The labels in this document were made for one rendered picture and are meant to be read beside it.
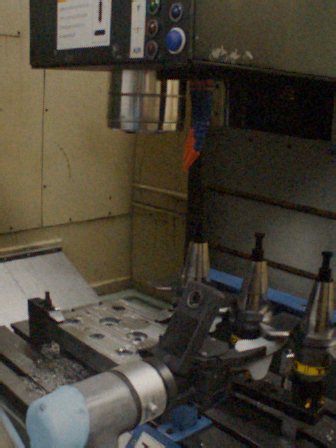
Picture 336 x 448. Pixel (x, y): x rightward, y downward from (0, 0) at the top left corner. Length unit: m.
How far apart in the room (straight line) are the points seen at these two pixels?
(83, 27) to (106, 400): 0.61
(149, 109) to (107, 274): 1.51
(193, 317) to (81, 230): 1.69
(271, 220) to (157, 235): 1.00
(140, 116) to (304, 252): 0.59
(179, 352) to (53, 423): 0.18
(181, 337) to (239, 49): 0.41
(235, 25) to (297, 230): 0.73
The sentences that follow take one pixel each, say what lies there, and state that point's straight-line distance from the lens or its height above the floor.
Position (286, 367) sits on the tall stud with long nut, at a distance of 1.11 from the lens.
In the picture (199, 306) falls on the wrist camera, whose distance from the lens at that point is 0.66.
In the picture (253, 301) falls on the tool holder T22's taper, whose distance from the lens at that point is 0.75.
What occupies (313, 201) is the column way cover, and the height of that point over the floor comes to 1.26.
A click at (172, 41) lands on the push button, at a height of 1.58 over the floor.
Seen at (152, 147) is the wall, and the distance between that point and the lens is 2.35.
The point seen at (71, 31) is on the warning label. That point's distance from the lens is 0.97.
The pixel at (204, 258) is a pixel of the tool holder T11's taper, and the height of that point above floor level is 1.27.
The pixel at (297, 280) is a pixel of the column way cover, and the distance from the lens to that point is 1.45.
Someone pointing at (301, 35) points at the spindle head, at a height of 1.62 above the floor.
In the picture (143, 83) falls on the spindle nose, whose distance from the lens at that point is 1.04.
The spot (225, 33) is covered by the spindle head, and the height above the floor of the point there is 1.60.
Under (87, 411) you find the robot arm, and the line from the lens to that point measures 0.59.
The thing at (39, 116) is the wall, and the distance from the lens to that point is 2.14.
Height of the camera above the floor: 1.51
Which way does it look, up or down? 13 degrees down
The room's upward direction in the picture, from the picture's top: 3 degrees clockwise
